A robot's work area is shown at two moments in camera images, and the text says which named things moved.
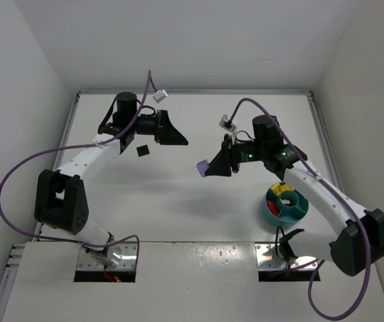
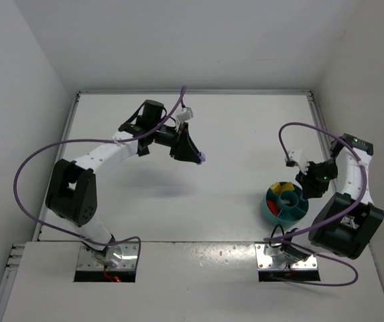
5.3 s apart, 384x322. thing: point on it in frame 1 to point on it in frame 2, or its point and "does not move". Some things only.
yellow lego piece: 276,188 does not move
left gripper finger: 169,134 to 186,148
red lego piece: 272,207 does not move
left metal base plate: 118,256 does not move
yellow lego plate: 286,187 does not move
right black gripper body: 228,157 to 311,187
